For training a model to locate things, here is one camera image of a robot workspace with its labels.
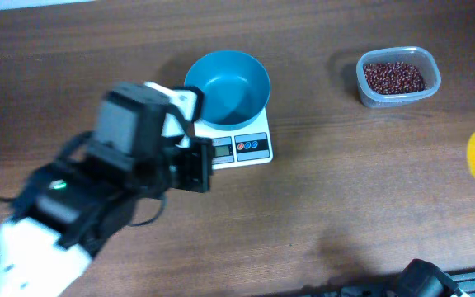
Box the white digital kitchen scale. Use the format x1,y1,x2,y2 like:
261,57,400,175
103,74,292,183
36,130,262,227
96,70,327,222
194,108,274,170

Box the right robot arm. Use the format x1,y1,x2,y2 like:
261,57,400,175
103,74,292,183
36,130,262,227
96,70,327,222
382,259,468,297

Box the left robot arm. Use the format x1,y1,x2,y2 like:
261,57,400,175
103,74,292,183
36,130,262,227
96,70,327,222
0,82,214,296

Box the red beans in container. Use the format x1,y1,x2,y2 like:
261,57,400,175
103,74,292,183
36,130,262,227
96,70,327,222
363,62,426,95

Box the teal plastic bowl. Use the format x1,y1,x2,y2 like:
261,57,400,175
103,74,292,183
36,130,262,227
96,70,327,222
184,49,271,130

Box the clear plastic bean container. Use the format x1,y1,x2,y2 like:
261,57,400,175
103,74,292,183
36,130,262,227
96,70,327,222
355,46,441,108

